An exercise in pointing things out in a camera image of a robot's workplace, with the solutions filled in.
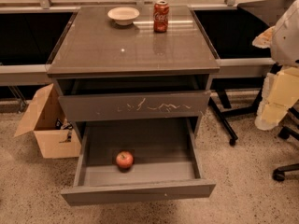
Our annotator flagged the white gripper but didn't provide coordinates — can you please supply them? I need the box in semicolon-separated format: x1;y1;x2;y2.
252;0;299;131

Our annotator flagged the red apple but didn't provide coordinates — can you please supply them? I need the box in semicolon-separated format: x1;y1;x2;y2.
116;151;134;169

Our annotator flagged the scratched grey top drawer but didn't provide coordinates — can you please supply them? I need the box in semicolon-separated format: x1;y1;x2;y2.
59;91;210;121

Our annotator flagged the open grey middle drawer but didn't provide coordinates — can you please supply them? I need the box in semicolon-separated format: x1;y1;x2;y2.
62;118;215;205

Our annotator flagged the grey drawer cabinet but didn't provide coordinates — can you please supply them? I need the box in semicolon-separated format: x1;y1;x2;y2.
48;6;220;136

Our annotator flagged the black side table with stand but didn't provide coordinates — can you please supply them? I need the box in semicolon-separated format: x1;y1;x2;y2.
207;0;299;147

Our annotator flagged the black office chair base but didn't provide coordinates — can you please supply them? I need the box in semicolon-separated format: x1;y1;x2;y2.
272;107;299;182

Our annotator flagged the red cola can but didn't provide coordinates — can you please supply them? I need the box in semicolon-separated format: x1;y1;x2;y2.
153;0;169;33

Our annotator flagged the white bowl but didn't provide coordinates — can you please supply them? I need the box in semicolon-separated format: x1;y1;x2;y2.
107;7;139;26

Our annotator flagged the open cardboard box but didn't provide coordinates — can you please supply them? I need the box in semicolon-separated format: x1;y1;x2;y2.
15;84;81;159

